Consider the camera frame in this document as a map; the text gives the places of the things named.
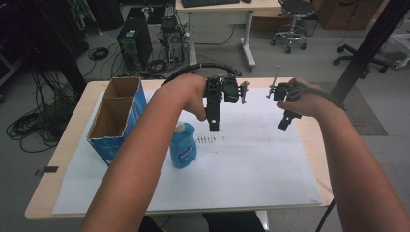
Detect blue bottle with white cap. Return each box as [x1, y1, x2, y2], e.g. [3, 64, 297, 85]
[169, 121, 198, 170]

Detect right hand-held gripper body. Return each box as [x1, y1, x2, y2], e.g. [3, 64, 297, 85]
[266, 65, 303, 103]

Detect white paper mat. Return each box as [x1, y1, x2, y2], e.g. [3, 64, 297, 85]
[51, 87, 323, 217]

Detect bundle of black floor cables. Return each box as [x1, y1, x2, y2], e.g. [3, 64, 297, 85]
[6, 69, 80, 154]

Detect open grey computer case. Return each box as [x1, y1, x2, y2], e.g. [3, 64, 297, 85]
[161, 15, 185, 66]

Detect black computer tower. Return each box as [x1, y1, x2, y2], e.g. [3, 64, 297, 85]
[116, 16, 153, 72]

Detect coiled black cable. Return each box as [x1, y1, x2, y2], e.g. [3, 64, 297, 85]
[87, 46, 110, 62]

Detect black corrugated cable hose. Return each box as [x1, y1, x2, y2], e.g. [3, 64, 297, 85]
[161, 62, 244, 87]

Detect black tape strip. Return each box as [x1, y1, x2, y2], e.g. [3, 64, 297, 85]
[34, 165, 60, 177]

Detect black metal pillar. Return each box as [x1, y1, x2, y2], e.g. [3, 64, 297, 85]
[330, 0, 410, 104]

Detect person's dark pants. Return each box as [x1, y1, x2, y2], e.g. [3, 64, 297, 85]
[138, 211, 265, 232]

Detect white desk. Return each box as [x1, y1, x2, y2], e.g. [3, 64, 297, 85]
[175, 0, 284, 73]

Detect black round stool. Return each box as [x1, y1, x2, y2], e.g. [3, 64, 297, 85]
[270, 0, 316, 55]

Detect black office chair base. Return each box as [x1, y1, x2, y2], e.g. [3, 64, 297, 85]
[333, 43, 391, 80]

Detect wooden cabinet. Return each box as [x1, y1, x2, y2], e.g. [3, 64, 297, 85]
[312, 0, 385, 32]

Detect thin black cable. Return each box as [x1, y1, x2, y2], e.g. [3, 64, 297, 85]
[294, 80, 348, 112]

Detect person's left hand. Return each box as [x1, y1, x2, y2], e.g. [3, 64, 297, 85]
[158, 73, 209, 123]

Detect person's right hand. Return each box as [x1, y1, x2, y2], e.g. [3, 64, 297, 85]
[276, 76, 329, 119]

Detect grey floor mat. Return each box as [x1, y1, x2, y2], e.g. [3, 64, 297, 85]
[318, 81, 389, 137]

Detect blue cardboard box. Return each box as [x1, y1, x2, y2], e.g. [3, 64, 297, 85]
[86, 75, 149, 167]

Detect dark curtain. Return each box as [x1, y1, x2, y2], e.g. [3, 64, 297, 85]
[0, 0, 90, 98]

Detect black keyboard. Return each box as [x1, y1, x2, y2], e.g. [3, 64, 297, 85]
[181, 0, 241, 9]

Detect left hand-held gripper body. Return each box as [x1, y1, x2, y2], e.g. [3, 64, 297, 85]
[204, 75, 251, 105]

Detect white stand base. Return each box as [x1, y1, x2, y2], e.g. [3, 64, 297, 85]
[391, 30, 410, 71]

